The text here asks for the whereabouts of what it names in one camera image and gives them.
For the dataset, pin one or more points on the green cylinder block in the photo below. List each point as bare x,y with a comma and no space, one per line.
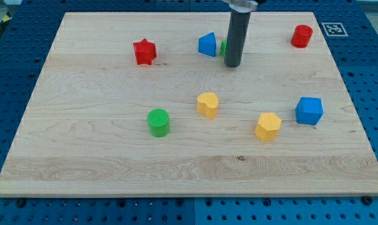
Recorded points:
158,121

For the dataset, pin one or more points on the light wooden board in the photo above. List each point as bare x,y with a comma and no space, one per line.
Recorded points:
84,133

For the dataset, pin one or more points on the white fiducial marker tag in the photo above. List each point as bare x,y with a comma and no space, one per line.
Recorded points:
334,29

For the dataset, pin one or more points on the red cylinder block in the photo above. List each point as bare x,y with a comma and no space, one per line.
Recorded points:
301,36

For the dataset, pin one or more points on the silver robot flange mount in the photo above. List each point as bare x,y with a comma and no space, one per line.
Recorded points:
242,6

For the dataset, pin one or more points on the red star block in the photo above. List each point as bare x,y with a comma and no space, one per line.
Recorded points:
145,52

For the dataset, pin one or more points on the blue cube block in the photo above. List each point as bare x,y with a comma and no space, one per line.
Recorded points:
309,110

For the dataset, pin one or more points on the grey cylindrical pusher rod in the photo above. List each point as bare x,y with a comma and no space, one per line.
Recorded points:
236,37

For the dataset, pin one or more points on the small green block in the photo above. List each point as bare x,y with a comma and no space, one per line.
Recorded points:
223,47

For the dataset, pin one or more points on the yellow heart block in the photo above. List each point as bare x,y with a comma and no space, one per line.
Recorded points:
207,104

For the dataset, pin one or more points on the blue triangular prism block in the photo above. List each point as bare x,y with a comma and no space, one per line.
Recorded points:
207,44

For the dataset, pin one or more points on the yellow pentagon block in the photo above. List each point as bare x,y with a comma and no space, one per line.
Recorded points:
268,126

